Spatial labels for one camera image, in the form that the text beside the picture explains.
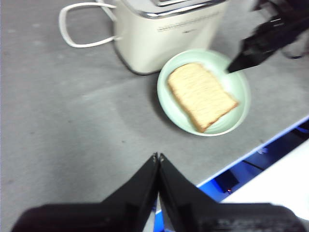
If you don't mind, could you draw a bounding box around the white base panel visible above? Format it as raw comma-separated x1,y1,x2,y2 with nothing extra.
222,140,309,208

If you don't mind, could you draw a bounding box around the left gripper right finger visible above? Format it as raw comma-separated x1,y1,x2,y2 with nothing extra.
158,153,306,232

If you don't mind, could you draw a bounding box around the pale green round plate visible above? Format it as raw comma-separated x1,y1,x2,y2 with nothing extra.
156,48,252,137

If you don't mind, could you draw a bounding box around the cream two-slot toaster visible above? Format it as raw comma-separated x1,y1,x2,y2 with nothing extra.
113,0,230,76

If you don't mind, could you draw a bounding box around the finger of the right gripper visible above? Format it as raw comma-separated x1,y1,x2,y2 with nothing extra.
227,20,290,73

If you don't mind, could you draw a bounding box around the white toaster power cord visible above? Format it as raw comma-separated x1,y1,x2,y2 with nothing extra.
59,0,122,48

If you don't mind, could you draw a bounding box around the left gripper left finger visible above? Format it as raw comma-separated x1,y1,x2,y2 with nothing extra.
11,152,159,232

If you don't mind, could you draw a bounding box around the toasted bread slice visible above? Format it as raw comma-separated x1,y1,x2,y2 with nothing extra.
167,62,239,133

